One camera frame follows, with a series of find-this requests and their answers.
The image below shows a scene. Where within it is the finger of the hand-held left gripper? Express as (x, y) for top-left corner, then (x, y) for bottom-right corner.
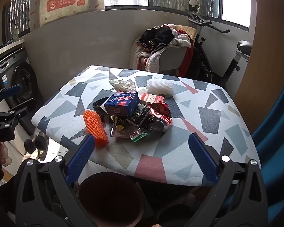
(0, 107), (28, 135)
(0, 84), (22, 106)

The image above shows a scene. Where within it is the person's left hand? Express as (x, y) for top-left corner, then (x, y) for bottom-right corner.
(0, 143), (12, 169)

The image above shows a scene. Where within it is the flat cardboard sheet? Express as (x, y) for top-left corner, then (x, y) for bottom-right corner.
(28, 0), (106, 31)

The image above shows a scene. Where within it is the white paper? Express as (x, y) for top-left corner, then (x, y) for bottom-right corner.
(109, 79), (137, 93)

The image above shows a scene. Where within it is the white foam fruit net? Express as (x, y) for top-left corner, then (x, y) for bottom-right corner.
(146, 79), (175, 98)

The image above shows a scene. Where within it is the black snack packet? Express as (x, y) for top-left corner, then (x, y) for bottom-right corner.
(130, 104), (151, 126)

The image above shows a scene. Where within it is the black dumbbell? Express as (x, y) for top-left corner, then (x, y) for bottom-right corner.
(24, 134), (49, 159)

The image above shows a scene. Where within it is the gold wrapper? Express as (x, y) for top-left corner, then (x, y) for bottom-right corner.
(110, 115), (130, 133)

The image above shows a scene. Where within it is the grey washing machine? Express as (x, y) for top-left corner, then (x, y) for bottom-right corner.
(0, 47), (44, 135)

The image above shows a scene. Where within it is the geometric patterned table cover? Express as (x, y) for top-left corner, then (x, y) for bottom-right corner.
(31, 65), (262, 185)

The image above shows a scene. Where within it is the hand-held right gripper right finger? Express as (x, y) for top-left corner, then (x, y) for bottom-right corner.
(188, 133), (269, 227)

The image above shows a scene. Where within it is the black exercise bike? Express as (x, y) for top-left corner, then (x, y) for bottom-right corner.
(185, 9), (252, 88)

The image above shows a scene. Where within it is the black plastic bowl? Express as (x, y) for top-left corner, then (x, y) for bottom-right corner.
(92, 97), (109, 112)

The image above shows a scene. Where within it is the clear red green packet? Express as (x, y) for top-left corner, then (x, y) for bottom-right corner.
(110, 125), (154, 143)

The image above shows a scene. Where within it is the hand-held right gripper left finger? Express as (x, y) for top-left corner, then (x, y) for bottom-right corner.
(14, 134), (96, 227)

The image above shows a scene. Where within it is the small red white box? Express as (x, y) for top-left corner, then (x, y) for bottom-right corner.
(141, 93), (165, 104)

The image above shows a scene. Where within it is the red foil wrapper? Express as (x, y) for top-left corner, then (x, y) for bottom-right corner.
(147, 101), (173, 133)

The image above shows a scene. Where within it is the orange foam fruit net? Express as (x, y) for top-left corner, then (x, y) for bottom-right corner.
(82, 110), (108, 148)

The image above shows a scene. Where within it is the pile of clothes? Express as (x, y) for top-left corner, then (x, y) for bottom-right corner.
(136, 24), (194, 72)

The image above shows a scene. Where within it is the brown trash bin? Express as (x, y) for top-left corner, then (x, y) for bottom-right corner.
(78, 173), (146, 227)

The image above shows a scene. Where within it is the beige chair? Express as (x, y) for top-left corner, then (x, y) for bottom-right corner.
(133, 25), (198, 74)

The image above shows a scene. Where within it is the blue cardboard box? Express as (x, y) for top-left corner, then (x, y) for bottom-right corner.
(103, 91), (140, 116)

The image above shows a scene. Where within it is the wooden panel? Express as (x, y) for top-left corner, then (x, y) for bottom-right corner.
(233, 0), (284, 127)

